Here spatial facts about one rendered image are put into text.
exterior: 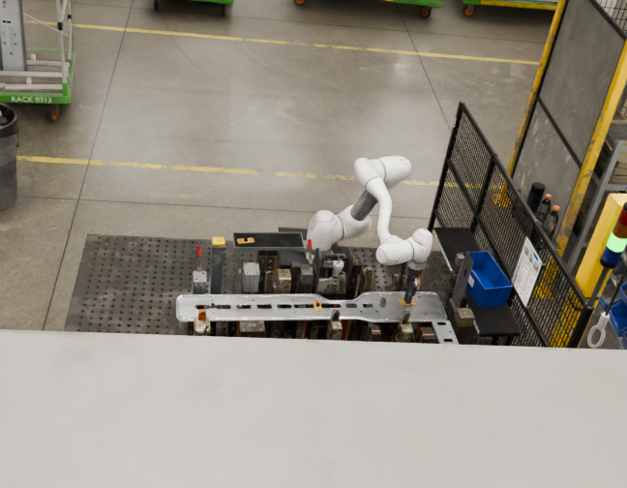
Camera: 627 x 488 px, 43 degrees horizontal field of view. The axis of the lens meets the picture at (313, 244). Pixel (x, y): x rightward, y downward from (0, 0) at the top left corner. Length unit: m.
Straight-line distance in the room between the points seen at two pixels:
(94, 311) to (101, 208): 2.08
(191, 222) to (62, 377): 6.04
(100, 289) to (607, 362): 4.36
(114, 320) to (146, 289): 0.30
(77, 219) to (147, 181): 0.74
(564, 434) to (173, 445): 0.12
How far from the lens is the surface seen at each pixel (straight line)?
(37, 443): 0.24
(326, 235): 4.70
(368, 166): 4.26
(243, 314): 4.01
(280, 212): 6.48
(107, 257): 4.82
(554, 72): 6.40
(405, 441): 0.25
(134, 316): 4.43
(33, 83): 7.63
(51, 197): 6.60
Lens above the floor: 3.69
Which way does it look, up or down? 37 degrees down
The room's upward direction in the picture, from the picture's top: 9 degrees clockwise
